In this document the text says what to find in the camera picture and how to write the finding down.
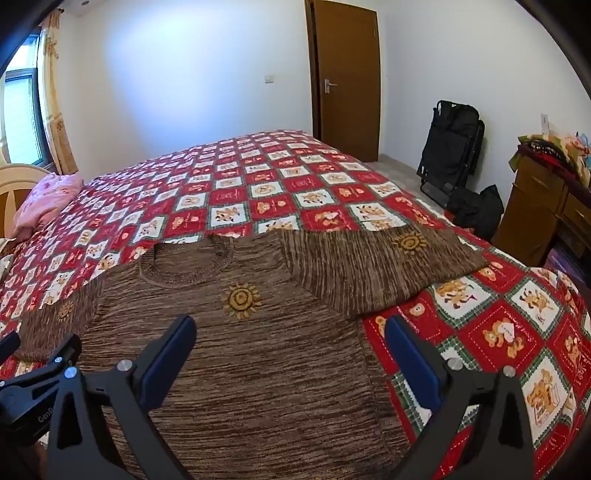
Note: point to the brown wooden door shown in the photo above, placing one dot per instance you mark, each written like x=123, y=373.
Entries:
x=348, y=78

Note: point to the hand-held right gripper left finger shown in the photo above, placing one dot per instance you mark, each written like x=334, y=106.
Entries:
x=167, y=357

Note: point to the white patterned pillow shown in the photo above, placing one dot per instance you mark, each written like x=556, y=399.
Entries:
x=4, y=267

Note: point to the white wall socket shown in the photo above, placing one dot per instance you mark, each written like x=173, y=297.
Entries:
x=545, y=121

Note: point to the yellow patterned curtain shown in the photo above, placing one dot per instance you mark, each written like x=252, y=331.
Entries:
x=57, y=101

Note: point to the brown knitted sweater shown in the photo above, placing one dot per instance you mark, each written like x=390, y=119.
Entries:
x=258, y=360

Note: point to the window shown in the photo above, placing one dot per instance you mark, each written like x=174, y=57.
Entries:
x=21, y=110

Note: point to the wooden headboard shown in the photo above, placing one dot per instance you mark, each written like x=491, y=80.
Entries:
x=14, y=184

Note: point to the red printed bedspread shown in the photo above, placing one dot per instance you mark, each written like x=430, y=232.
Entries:
x=277, y=184

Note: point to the wooden dresser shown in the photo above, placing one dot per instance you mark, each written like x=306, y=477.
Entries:
x=535, y=207

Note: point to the black bag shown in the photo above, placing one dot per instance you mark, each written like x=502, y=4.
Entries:
x=478, y=210
x=450, y=143

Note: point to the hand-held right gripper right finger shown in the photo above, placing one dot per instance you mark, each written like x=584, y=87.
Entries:
x=411, y=364

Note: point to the pink pillow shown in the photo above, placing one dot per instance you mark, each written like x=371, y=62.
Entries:
x=44, y=201

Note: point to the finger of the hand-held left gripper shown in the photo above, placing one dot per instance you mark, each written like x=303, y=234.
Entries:
x=51, y=362
x=9, y=348

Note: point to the pile of colourful clothes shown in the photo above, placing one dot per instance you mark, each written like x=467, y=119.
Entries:
x=554, y=152

